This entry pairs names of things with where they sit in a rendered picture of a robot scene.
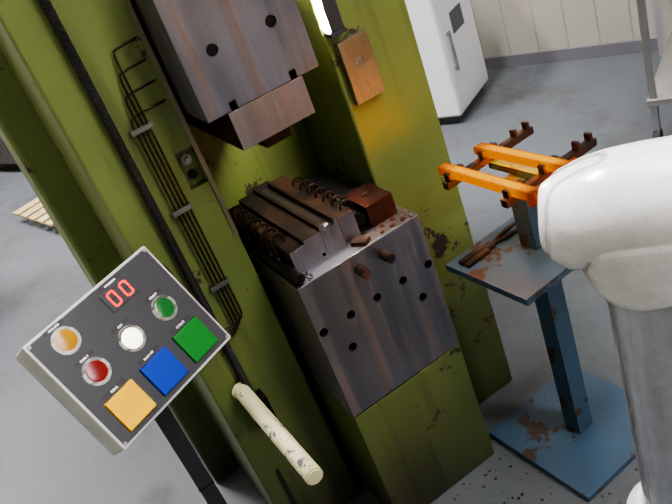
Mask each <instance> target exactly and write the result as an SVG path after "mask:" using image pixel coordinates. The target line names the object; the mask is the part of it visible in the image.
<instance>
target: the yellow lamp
mask: <svg viewBox="0 0 672 504"><path fill-rule="evenodd" d="M55 344H56V346H57V347H58V348H59V349H60V350H62V351H71V350H73V349H74V348H75V347H76V346H77V344H78V337H77V335H76V334H75V333H74V332H73V331H71V330H68V329H64V330H61V331H59V332H58V333H57V334H56V336H55Z"/></svg>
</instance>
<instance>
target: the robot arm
mask: <svg viewBox="0 0 672 504"><path fill-rule="evenodd" d="M538 226H539V236H540V243H541V246H542V248H543V250H544V251H545V252H546V253H547V254H548V255H549V257H550V258H551V260H553V261H554V262H556V263H557V264H559V265H561V266H563V267H565V268H567V269H570V270H582V271H583V273H584V274H585V275H586V277H587V278H588V279H589V281H590V282H591V284H592V286H593V288H594V289H595V290H596V291H597V292H598V293H599V294H600V295H601V296H602V297H603V298H604V299H605V300H607V304H608V310H609V315H610V321H611V326H612V332H613V337H614V343H615V348H616V354H617V359H618V365H619V370H620V376H621V381H622V387H623V390H624V393H625V398H626V404H627V409H628V415H629V421H630V426H631V432H632V437H633V443H634V448H635V454H636V459H637V465H638V470H639V476H640V482H639V483H638V484H637V485H636V486H635V487H634V488H633V489H632V491H631V492H630V494H629V497H628V500H627V504H672V135H671V136H665V137H659V138H653V139H647V140H642V141H637V142H632V143H627V144H623V145H619V146H615V147H610V148H606V149H603V150H599V151H596V152H593V153H590V154H587V155H585V156H583V157H580V158H578V159H576V160H574V161H572V162H570V163H568V164H566V165H564V166H562V167H561V168H559V169H557V170H556V171H554V172H553V173H552V174H551V176H550V177H549V178H548V179H546V180H545V181H544V182H542V183H541V185H540V187H539V190H538Z"/></svg>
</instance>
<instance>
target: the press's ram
mask: <svg viewBox="0 0 672 504"><path fill-rule="evenodd" d="M130 3H131V5H132V7H133V9H134V11H135V13H136V15H137V18H138V20H139V22H140V24H141V26H142V28H143V30H144V32H145V35H146V37H147V39H148V41H149V43H150V45H151V47H152V49H153V52H154V54H155V56H156V58H157V60H158V62H159V64H160V67H161V69H162V71H163V73H164V75H165V77H166V79H167V81H168V84H169V86H170V88H171V90H172V92H173V94H174V96H175V98H176V101H177V103H178V105H179V107H180V109H181V111H183V112H185V113H187V114H189V115H191V116H194V117H196V118H198V119H200V120H202V121H205V122H207V123H211V122H212V121H214V120H216V119H218V118H220V117H222V116H224V115H226V114H228V113H230V112H231V111H232V110H231V108H230V106H229V105H232V106H235V107H237V108H239V107H241V106H243V105H245V104H247V103H249V102H251V101H252V100H254V99H256V98H258V97H260V96H262V95H264V94H266V93H268V92H270V91H272V90H273V89H275V88H277V87H279V86H281V85H283V84H285V83H287V82H289V81H291V78H290V75H291V76H295V77H298V76H300V75H302V74H304V73H306V72H308V71H310V70H312V69H313V68H315V67H317V66H318V65H319V64H318V61H317V59H316V56H315V53H314V50H313V47H312V45H311V42H310V39H309V36H308V34H307V31H306V28H305V25H304V22H303V20H302V17H301V14H300V11H299V8H298V6H297V3H296V0H130Z"/></svg>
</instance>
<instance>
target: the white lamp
mask: <svg viewBox="0 0 672 504"><path fill-rule="evenodd" d="M142 341H143V336H142V334H141V332H140V331H139V330H138V329H136V328H128V329H126V330H124V332H123V333H122V342H123V344H124V345H125V346H126V347H128V348H131V349H134V348H137V347H139V346H140V345H141V344H142Z"/></svg>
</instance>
